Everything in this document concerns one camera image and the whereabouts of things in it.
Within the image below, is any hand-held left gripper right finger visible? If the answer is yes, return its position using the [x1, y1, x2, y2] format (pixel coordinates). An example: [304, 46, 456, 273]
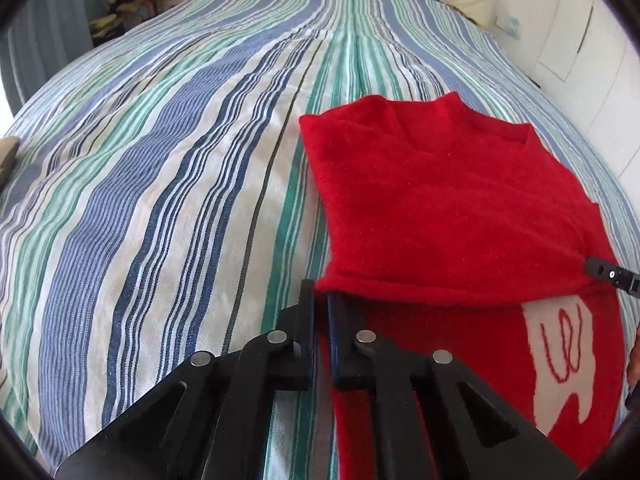
[326, 292, 581, 480]

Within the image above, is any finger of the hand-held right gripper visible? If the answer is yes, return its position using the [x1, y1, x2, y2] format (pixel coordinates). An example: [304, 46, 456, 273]
[584, 256, 640, 295]

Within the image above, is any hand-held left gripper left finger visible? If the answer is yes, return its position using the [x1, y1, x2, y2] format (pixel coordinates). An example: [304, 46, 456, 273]
[52, 280, 317, 480]

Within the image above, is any red sweater with white figure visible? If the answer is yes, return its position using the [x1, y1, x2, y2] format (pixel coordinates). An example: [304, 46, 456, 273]
[298, 92, 633, 480]

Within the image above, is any striped bed cover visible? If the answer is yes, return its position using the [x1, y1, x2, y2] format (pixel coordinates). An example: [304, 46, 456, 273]
[0, 0, 640, 480]

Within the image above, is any white wardrobe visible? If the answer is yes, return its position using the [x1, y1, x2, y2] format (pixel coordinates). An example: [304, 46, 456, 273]
[525, 0, 640, 186]

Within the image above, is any beige patterned cushion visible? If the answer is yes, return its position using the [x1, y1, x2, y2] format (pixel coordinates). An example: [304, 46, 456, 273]
[0, 136, 21, 186]

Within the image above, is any blue curtain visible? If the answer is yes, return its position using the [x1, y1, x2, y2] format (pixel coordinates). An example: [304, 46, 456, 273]
[0, 0, 96, 103]

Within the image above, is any white wall socket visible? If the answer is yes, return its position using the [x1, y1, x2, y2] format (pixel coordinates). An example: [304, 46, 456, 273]
[495, 12, 523, 38]

